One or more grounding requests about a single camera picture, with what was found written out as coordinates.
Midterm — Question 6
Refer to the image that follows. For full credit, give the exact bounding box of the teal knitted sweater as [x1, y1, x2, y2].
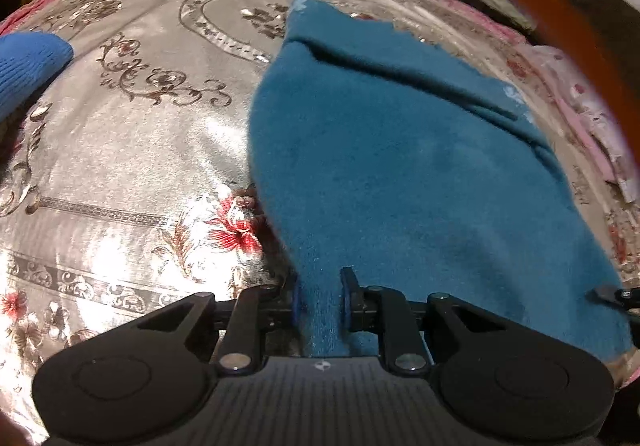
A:
[248, 0, 631, 361]

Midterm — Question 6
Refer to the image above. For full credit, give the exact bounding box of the blue sleeve forearm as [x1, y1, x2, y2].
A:
[0, 32, 74, 121]

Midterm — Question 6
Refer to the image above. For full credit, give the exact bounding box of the floral beige bedspread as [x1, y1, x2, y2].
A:
[1, 0, 638, 443]

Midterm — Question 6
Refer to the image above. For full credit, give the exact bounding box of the orange strap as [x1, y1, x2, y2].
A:
[434, 0, 640, 163]

